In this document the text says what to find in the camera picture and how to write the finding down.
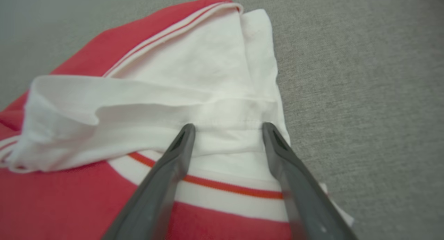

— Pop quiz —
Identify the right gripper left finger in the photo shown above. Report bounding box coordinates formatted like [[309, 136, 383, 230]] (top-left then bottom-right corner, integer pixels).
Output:
[[102, 123, 197, 240]]

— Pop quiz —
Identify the grey fabric sofa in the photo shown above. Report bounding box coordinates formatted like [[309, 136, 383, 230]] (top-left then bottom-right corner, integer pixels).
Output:
[[0, 0, 444, 240]]

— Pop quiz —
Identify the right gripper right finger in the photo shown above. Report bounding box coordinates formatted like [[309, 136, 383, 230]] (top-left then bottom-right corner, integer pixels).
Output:
[[262, 122, 358, 240]]

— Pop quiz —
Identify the red garment with white sleeves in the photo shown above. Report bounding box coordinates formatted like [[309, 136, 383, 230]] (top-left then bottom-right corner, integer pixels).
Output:
[[0, 0, 355, 240]]

